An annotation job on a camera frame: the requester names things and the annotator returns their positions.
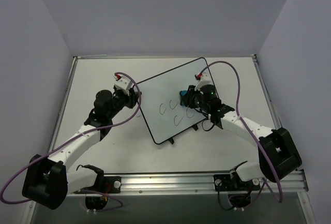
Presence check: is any blue bone-shaped eraser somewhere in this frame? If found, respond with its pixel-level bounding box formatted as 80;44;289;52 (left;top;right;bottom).
179;91;188;107

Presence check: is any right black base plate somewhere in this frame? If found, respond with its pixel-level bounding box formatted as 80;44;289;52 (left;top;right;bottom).
213;174;244;191

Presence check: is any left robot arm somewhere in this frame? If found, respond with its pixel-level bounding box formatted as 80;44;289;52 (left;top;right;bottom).
22;88;141;210

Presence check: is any aluminium rail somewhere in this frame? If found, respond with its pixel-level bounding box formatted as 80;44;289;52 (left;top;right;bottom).
28;169;310;198
252;54;298;172
52;56;78;139

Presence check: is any left whiteboard foot clip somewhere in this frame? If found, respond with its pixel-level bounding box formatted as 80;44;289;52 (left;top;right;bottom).
168;138;174;145

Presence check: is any right whiteboard foot clip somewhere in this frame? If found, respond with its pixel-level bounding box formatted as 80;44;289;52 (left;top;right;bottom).
192;124;199;131

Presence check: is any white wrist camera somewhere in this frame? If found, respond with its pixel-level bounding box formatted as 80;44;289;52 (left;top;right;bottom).
114;74;133;96
194;72;210;91

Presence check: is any white whiteboard black frame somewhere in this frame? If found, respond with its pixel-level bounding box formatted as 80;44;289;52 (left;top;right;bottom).
138;57;207;145

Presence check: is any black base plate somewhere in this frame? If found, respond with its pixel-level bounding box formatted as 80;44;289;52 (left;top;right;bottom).
82;176;122;193
213;174;244;191

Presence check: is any aluminium right side rail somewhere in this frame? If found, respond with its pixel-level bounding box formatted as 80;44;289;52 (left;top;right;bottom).
252;54;298;172

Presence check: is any aluminium left side rail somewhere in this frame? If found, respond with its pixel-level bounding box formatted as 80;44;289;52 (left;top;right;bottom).
52;56;78;139

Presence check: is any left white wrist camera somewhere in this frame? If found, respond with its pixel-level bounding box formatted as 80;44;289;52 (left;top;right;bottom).
114;74;133;96

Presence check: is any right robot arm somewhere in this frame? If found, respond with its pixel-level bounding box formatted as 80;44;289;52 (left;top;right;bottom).
179;84;302;189

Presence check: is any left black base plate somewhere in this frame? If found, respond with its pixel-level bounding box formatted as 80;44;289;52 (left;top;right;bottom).
82;176;122;193

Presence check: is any whiteboard foot clip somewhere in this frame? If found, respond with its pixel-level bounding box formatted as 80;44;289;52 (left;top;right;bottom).
192;124;199;131
168;138;174;145

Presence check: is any aluminium front rail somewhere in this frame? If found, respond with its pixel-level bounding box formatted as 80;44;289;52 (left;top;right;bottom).
28;169;310;198

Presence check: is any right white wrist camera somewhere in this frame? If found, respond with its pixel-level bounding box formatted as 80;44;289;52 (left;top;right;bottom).
194;72;210;91

